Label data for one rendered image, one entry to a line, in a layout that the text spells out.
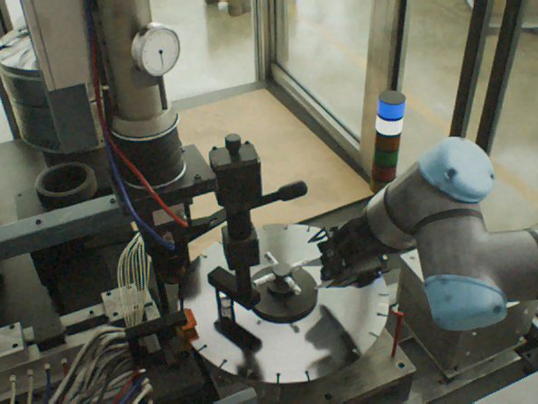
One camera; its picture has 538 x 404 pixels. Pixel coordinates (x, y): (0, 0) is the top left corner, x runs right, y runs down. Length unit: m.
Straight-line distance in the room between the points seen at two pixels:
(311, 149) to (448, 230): 1.01
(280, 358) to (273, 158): 0.80
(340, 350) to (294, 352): 0.07
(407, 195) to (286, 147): 0.97
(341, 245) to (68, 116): 0.38
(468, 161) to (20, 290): 0.97
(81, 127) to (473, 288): 0.51
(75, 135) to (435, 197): 0.45
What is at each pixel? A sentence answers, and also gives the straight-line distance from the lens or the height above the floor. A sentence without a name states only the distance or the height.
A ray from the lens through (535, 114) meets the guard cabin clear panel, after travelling 1.07.
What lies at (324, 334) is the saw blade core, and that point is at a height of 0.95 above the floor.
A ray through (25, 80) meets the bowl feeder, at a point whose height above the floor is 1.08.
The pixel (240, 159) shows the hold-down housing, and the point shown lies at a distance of 0.70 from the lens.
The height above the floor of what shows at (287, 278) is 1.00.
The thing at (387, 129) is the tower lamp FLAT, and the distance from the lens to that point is 1.03.
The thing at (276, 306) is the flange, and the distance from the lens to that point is 0.92.
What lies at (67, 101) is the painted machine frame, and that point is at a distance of 0.79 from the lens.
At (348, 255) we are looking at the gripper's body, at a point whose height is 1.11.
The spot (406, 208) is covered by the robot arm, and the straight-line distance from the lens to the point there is 0.68.
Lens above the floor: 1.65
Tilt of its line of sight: 40 degrees down
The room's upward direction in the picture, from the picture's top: 2 degrees counter-clockwise
